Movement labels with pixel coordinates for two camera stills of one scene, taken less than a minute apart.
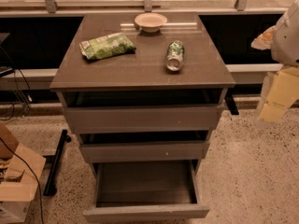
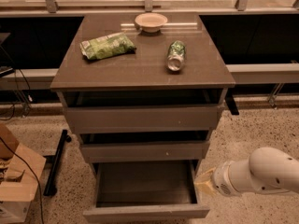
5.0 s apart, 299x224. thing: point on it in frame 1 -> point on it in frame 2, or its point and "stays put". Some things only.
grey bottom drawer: x=147 y=191 stays put
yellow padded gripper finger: x=269 y=114 -> x=205 y=183
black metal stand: x=49 y=189 stays put
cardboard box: x=20 y=170 stays put
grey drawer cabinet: x=142 y=105 stays put
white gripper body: x=287 y=42 -> x=221 y=179
